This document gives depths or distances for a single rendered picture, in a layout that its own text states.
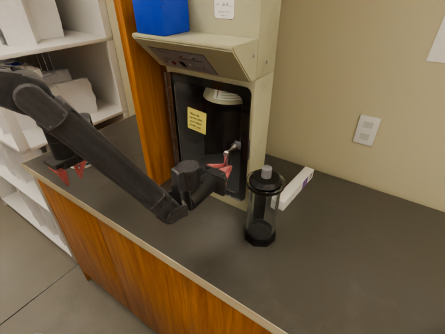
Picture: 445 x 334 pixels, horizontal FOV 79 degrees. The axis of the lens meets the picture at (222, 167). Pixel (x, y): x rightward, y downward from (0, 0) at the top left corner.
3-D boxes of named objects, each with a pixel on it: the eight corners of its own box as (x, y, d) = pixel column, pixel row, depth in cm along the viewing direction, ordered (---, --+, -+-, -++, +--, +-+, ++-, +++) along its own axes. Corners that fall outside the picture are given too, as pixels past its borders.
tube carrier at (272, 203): (258, 215, 94) (263, 164, 81) (283, 233, 87) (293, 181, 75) (236, 231, 88) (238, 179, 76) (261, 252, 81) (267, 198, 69)
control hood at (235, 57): (165, 63, 85) (161, 28, 79) (256, 81, 70) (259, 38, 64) (136, 71, 77) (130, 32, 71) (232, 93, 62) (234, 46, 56)
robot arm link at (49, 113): (-1, 86, 44) (0, 102, 36) (27, 63, 45) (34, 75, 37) (156, 211, 74) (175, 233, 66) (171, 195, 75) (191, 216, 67)
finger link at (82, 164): (93, 177, 88) (85, 154, 83) (72, 189, 84) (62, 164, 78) (81, 171, 92) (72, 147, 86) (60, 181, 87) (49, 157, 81)
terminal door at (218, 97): (179, 173, 108) (167, 70, 85) (244, 201, 94) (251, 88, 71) (177, 173, 108) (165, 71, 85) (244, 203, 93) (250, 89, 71)
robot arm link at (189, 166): (153, 207, 72) (168, 224, 66) (145, 170, 66) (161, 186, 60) (192, 189, 78) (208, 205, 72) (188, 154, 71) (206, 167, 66)
